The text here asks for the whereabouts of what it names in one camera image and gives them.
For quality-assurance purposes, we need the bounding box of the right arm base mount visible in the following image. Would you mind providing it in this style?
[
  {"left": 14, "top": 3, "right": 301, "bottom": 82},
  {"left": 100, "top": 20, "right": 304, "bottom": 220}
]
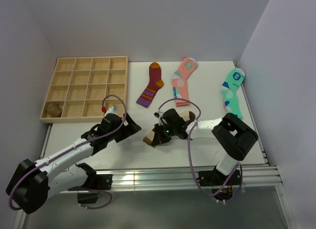
[{"left": 197, "top": 170, "right": 241, "bottom": 187}]

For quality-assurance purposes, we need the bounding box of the tan brown ribbed sock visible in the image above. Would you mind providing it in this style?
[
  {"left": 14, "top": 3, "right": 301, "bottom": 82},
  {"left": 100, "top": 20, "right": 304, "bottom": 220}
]
[{"left": 46, "top": 102, "right": 62, "bottom": 117}]

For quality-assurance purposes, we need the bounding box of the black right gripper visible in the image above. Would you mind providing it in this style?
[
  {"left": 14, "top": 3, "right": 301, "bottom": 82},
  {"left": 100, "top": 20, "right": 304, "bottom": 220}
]
[{"left": 152, "top": 122, "right": 177, "bottom": 146}]

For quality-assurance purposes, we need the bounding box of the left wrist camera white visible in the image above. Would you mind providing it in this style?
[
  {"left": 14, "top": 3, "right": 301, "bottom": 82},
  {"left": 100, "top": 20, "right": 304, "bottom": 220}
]
[{"left": 101, "top": 105, "right": 118, "bottom": 117}]

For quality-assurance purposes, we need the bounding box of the pink patterned sock pair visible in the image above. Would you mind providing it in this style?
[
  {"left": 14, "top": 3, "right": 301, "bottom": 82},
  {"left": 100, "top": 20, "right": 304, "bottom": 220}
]
[{"left": 171, "top": 57, "right": 198, "bottom": 107}]

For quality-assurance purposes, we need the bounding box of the mint green patterned sock pair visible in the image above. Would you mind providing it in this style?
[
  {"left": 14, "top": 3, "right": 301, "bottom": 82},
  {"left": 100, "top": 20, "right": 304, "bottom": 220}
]
[{"left": 220, "top": 68, "right": 245, "bottom": 119}]

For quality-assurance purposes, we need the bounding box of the aluminium rail frame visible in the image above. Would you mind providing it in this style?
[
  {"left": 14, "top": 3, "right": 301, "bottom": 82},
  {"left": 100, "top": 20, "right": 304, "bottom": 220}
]
[{"left": 13, "top": 120, "right": 292, "bottom": 229}]

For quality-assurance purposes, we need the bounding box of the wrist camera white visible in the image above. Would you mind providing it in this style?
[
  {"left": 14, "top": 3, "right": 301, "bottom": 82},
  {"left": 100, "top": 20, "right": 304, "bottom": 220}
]
[
  {"left": 154, "top": 109, "right": 163, "bottom": 125},
  {"left": 101, "top": 105, "right": 118, "bottom": 117}
]

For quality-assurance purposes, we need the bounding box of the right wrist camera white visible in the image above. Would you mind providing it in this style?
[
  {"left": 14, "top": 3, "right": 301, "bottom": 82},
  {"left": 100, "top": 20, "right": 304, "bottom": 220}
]
[{"left": 154, "top": 109, "right": 163, "bottom": 125}]

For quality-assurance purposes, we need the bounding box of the maroon purple striped sock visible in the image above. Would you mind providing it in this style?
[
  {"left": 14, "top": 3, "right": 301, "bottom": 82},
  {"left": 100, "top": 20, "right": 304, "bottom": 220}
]
[{"left": 136, "top": 62, "right": 164, "bottom": 108}]

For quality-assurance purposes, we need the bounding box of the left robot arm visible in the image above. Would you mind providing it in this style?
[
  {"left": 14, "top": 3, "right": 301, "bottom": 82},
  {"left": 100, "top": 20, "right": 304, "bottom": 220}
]
[{"left": 6, "top": 114, "right": 142, "bottom": 214}]

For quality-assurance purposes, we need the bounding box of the wooden compartment tray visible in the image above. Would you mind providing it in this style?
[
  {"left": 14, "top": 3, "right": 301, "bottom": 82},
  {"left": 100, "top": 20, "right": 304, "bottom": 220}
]
[{"left": 40, "top": 56, "right": 128, "bottom": 123}]

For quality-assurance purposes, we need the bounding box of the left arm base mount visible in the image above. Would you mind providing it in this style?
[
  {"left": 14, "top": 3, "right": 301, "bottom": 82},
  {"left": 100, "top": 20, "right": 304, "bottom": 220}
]
[{"left": 68, "top": 174, "right": 113, "bottom": 209}]

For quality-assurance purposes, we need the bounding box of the cream brown striped sock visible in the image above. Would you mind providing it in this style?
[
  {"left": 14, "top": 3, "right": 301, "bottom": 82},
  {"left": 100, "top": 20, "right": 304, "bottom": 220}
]
[{"left": 143, "top": 111, "right": 196, "bottom": 145}]

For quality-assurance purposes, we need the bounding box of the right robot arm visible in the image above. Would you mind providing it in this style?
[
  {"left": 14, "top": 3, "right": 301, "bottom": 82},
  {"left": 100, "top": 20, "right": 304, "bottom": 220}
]
[{"left": 143, "top": 109, "right": 259, "bottom": 185}]

